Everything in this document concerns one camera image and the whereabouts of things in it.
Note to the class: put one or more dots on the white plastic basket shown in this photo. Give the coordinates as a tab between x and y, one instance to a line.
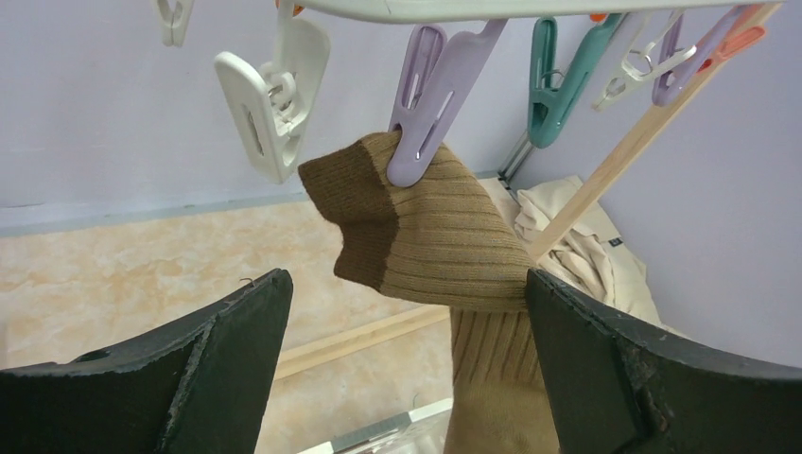
418	431

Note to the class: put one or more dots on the purple plastic clothespin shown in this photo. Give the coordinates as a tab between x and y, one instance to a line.
668	86
437	76

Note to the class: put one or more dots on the beige cloth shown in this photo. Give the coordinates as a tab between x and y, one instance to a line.
591	257

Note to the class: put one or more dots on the pink plastic clothespin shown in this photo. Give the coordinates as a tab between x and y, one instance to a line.
739	38

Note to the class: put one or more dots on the wooden rack frame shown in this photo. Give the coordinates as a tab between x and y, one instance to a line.
588	194

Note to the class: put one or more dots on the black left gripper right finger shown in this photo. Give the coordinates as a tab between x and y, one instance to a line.
617	384

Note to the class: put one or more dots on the white plastic clothespin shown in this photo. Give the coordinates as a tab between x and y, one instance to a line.
640	61

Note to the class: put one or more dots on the teal plastic clothespin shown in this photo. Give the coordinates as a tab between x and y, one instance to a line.
553	93

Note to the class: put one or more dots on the white clip hanger frame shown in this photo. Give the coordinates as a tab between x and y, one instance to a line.
438	11

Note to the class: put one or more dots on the tan brown sock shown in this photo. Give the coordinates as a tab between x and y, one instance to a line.
443	242

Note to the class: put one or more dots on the white end clothespin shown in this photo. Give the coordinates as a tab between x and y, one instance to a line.
271	105

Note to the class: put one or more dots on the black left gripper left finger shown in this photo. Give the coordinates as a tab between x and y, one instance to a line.
198	384

